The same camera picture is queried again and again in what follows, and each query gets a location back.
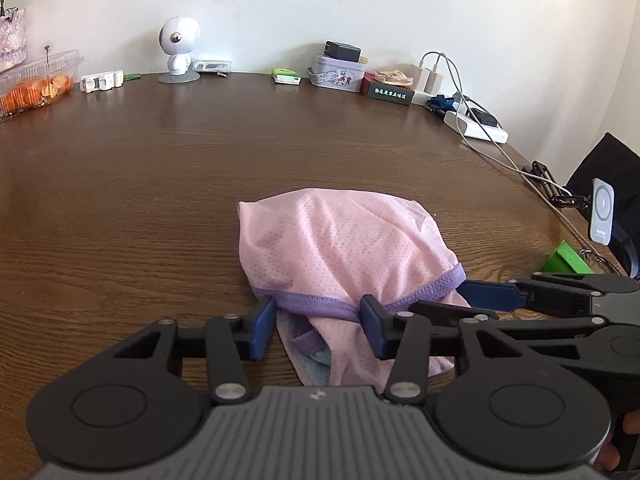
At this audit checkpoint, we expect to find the white usb charger pair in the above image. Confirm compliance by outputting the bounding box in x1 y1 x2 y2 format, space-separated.
410 64 444 105

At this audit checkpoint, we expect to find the person right hand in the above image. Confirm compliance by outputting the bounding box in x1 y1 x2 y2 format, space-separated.
596 410 640 471

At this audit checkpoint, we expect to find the white rectangular device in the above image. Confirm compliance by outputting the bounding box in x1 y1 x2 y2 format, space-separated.
192 60 231 74

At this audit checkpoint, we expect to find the grey cartoon tin box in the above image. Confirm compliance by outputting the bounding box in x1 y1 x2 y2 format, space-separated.
308 54 367 93

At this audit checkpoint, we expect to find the white charging cable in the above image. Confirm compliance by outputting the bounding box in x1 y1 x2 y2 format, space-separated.
418 50 622 273

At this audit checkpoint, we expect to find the beige dental mould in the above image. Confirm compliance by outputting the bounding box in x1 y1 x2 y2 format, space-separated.
373 70 413 88

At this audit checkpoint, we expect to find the green tissue pack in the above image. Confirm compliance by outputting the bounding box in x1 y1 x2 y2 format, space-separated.
271 67 302 86

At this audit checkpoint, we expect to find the green storage pouch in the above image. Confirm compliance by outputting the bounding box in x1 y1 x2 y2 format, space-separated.
539 240 593 274

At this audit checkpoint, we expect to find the blue lanyard strap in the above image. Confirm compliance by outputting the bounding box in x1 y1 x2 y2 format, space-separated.
425 93 464 114

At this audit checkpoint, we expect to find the purple flower vase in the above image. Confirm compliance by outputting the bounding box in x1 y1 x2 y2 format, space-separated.
0 8 27 73

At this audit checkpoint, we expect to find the white power strip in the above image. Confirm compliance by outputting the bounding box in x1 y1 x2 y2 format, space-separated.
444 110 509 144

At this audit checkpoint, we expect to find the white robot figurine camera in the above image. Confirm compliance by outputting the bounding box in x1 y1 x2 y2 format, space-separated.
158 16 201 84

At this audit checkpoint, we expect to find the red green tea box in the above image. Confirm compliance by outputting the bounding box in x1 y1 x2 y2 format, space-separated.
360 73 414 105

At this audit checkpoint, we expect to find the pink blue mesh garment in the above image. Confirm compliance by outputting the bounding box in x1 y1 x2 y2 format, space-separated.
238 188 468 390

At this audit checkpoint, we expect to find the plastic box of oranges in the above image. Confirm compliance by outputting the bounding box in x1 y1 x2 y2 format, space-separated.
0 50 84 120

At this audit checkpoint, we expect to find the black clamp stand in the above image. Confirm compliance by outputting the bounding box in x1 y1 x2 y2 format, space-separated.
521 160 590 209

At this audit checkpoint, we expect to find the black charger block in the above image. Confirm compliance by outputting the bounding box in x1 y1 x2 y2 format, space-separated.
324 40 361 63

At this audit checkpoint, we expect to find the white small plug device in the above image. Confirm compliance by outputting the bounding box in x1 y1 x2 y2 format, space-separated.
79 70 124 93

